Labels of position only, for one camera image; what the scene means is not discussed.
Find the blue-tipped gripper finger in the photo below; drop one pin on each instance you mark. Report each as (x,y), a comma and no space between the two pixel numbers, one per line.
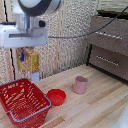
(22,56)

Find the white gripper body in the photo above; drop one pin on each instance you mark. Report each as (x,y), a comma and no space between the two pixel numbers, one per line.
(22,35)

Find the colourful snack box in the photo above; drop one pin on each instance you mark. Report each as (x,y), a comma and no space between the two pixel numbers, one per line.
(29,63)

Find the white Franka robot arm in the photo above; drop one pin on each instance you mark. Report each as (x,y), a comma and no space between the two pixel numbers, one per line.
(36,8)

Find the red plastic shopping basket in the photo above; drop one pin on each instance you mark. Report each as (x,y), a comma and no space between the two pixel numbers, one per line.
(24,102)

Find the red plastic bowl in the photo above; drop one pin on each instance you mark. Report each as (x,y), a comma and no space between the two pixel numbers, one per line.
(56,96)

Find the pink plastic cup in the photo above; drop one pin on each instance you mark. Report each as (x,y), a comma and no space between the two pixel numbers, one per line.
(80,84)

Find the brown wooden drawer cabinet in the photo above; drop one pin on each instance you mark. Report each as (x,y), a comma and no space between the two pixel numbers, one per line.
(109,43)

